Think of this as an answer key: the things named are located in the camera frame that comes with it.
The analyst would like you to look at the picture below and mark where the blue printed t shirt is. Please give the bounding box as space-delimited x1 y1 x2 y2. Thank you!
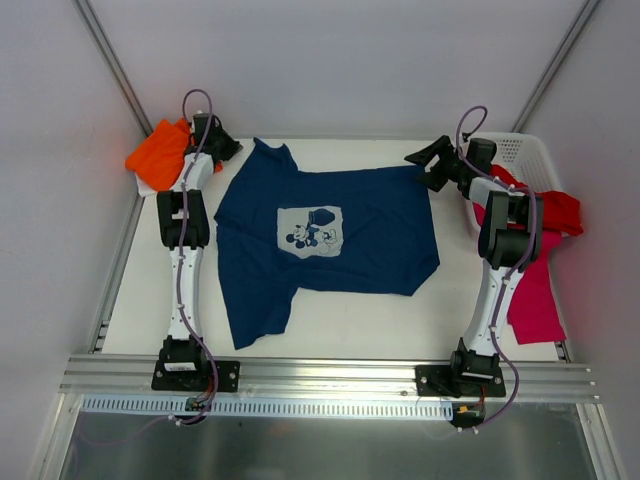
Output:
214 139 440 349

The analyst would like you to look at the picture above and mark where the red t shirt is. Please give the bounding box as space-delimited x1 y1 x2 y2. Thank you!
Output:
487 163 585 236

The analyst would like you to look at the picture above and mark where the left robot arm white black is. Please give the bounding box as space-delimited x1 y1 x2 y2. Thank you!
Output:
152 112 241 402

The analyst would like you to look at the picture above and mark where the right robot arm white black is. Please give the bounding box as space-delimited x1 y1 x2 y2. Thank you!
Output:
405 135 544 398

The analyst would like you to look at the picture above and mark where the orange folded t shirt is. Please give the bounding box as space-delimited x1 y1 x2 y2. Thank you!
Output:
125 118 194 192

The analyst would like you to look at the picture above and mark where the white plastic basket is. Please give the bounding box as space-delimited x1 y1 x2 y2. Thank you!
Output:
473 132 563 193

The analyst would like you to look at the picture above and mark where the pink t shirt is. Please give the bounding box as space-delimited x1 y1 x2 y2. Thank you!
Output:
469 199 569 345

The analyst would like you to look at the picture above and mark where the left corner metal profile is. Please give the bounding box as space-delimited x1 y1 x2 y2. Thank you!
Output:
71 0 153 136

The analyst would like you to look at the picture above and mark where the corner metal profile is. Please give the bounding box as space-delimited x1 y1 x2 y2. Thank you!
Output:
71 0 153 136
510 0 603 133

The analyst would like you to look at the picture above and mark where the right corner metal profile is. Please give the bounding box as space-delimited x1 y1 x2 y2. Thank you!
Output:
510 0 603 133

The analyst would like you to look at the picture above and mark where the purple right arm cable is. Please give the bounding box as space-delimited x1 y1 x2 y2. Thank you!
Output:
455 104 545 433

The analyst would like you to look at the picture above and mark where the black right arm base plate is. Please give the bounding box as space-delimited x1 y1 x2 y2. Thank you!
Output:
414 364 506 398

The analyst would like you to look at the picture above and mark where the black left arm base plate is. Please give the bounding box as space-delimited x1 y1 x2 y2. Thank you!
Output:
151 360 240 393

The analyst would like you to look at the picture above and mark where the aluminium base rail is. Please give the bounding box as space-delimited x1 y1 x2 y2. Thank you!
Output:
59 354 602 404

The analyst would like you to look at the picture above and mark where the white slotted cable duct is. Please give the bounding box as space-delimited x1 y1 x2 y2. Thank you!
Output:
81 394 454 421

